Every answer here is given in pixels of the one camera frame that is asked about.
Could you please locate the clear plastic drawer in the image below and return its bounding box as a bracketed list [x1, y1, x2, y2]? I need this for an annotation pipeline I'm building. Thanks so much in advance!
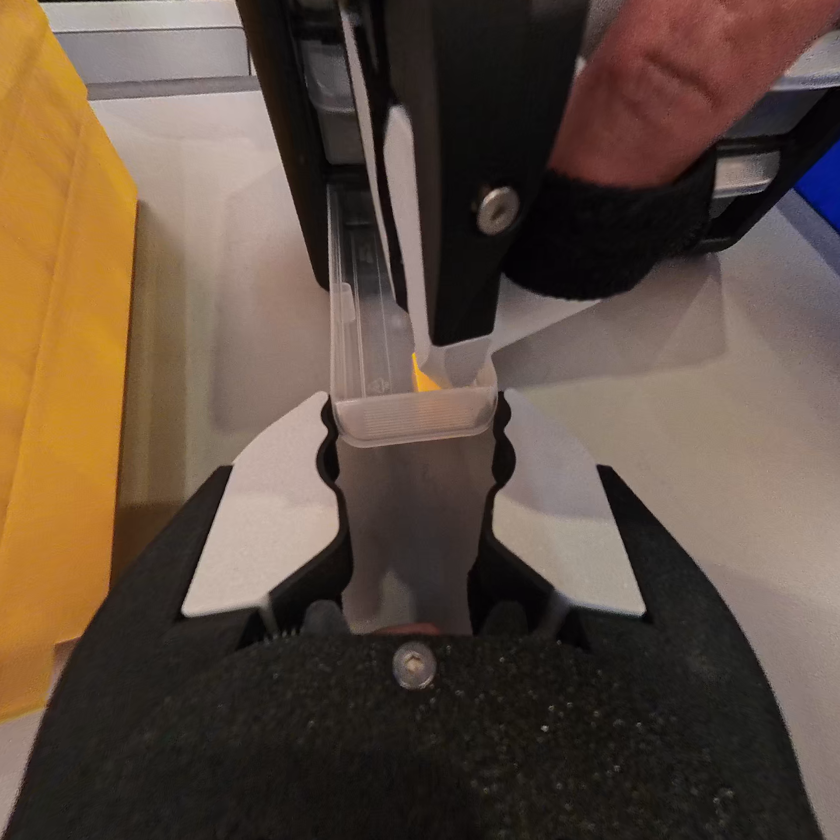
[326, 184, 497, 448]

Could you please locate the person's right hand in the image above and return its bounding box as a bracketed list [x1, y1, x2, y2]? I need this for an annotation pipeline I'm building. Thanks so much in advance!
[548, 0, 840, 188]

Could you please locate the blue plastic bin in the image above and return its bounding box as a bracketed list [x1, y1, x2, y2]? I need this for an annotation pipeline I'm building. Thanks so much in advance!
[794, 131, 840, 234]

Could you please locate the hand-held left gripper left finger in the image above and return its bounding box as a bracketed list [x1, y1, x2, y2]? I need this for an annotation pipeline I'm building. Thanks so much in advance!
[182, 392, 354, 641]

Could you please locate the yellow plastic bin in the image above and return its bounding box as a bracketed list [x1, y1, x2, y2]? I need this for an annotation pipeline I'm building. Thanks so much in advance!
[0, 0, 139, 723]

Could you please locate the black drawer cabinet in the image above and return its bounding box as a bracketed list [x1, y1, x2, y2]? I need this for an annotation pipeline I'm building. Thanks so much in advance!
[236, 0, 840, 293]

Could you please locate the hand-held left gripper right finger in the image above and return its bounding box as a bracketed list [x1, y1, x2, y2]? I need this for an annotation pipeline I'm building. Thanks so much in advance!
[470, 392, 647, 639]

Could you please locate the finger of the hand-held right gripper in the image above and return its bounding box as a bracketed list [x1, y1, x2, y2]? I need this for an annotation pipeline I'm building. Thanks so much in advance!
[382, 104, 494, 389]
[340, 0, 398, 309]

